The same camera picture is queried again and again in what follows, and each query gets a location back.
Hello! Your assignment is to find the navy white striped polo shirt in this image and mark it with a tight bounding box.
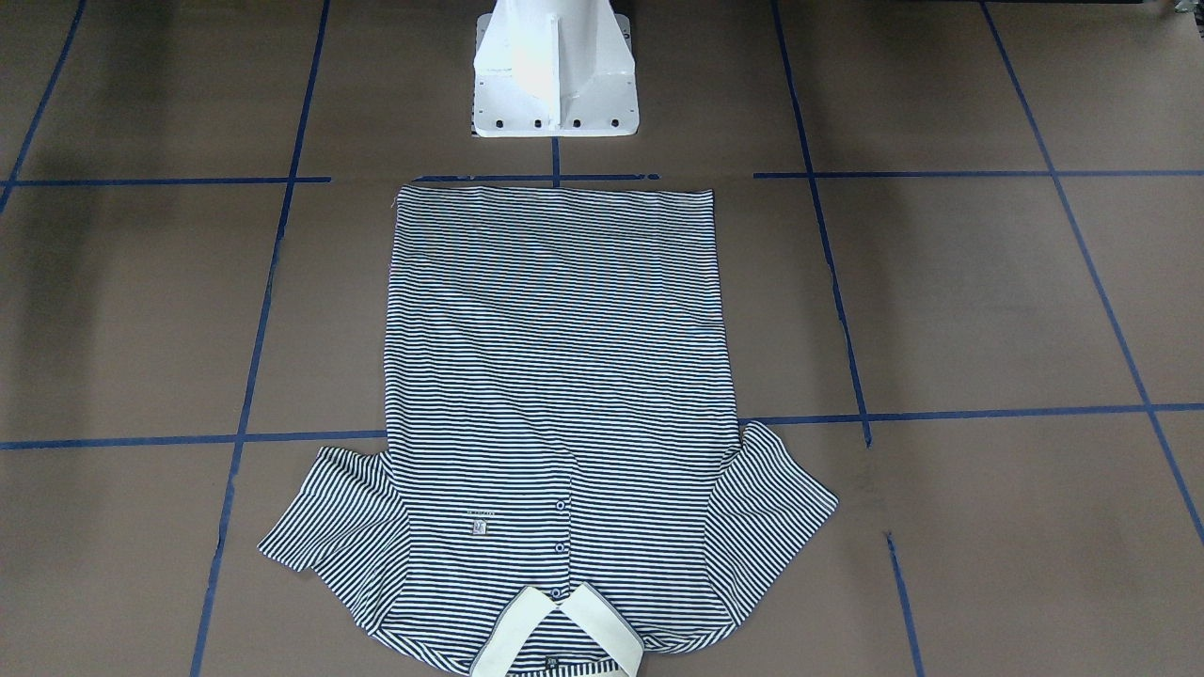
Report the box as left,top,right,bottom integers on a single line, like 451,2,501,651
259,186,838,676

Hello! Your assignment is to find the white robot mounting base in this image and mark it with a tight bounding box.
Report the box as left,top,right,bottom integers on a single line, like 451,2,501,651
470,1,641,139

